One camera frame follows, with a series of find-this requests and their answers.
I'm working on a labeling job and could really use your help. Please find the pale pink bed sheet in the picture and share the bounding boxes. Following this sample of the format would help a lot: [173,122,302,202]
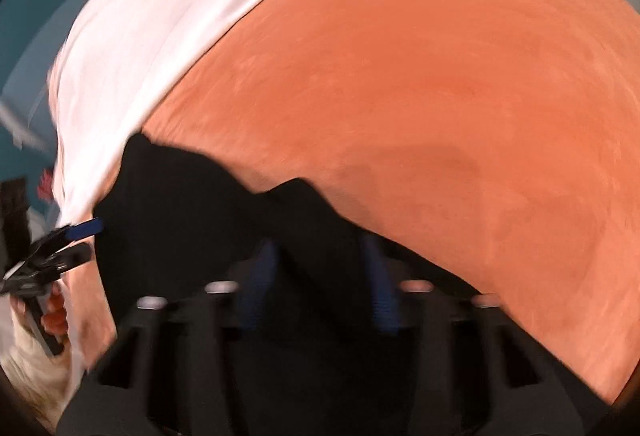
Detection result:
[47,0,398,382]

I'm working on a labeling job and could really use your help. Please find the person's left forearm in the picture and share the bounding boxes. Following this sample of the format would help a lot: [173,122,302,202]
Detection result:
[0,326,71,422]

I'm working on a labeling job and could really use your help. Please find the teal headboard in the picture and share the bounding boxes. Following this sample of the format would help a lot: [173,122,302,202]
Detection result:
[0,0,201,217]

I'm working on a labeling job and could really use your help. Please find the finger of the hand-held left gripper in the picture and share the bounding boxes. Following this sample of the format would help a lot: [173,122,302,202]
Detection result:
[40,244,94,275]
[27,217,105,263]

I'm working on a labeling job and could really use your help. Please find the black pants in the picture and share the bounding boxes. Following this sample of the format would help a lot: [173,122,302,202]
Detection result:
[92,132,483,342]

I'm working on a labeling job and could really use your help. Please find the orange blanket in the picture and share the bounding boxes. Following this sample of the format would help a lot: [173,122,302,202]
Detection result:
[65,0,640,409]

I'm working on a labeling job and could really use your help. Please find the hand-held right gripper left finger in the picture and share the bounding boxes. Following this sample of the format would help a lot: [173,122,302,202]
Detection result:
[60,240,281,436]

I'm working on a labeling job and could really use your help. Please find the person's left hand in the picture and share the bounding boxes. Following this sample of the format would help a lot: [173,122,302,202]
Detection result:
[42,293,69,343]

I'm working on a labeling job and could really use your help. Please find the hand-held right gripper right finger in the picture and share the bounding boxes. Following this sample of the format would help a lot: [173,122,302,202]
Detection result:
[361,235,587,436]

